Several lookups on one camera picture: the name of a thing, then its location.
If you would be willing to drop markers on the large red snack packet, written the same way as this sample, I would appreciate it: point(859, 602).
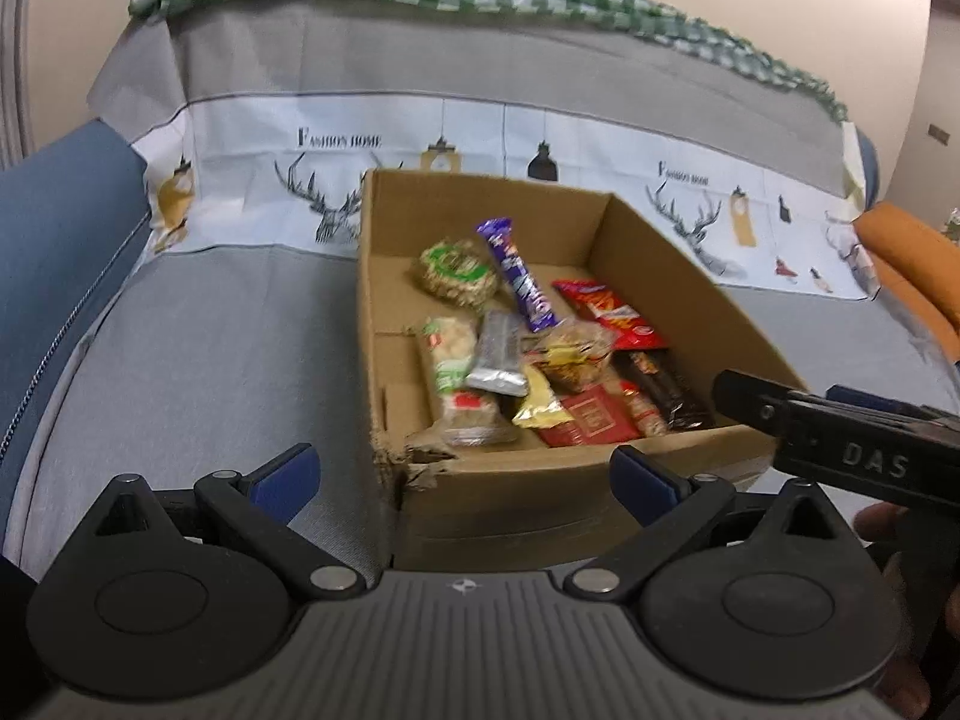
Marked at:
point(607, 311)

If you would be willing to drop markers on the round puffed rice cake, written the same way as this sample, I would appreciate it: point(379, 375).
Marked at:
point(454, 270)

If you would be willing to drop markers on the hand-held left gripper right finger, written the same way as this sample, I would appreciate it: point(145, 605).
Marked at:
point(637, 480)

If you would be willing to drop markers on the small orange snack bar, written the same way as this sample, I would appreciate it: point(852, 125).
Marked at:
point(645, 412)

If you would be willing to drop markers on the grey curtain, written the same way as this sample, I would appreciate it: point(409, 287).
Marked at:
point(15, 52)

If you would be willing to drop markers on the white green cracker packet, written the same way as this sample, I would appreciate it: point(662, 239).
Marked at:
point(450, 349)

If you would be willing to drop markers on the blue sofa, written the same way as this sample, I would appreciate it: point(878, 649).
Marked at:
point(60, 240)

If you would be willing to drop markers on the purple snack packet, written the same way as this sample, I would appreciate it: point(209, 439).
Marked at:
point(521, 277)

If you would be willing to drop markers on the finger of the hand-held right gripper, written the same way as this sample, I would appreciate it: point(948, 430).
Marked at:
point(862, 397)
point(757, 401)

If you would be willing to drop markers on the clear nut snack packet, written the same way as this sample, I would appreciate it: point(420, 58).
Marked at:
point(574, 360)

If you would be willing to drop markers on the silver snack packet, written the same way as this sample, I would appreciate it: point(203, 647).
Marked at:
point(499, 352)

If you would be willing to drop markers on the black snack bar packet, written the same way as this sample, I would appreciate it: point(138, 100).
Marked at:
point(671, 390)

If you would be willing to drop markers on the orange cushion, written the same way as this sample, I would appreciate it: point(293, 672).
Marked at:
point(915, 270)

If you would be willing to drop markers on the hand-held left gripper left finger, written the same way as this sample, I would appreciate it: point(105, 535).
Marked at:
point(285, 480)

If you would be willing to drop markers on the yellow snack packet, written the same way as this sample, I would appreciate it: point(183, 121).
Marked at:
point(541, 405)

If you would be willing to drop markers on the brown cardboard box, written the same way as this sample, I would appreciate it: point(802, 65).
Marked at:
point(487, 510)

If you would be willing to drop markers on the person's right hand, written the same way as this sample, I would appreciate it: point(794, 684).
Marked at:
point(877, 525)

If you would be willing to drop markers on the red square packet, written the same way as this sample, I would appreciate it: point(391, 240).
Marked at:
point(592, 416)

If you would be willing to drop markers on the small wall plate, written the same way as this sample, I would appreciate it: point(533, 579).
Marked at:
point(937, 133)

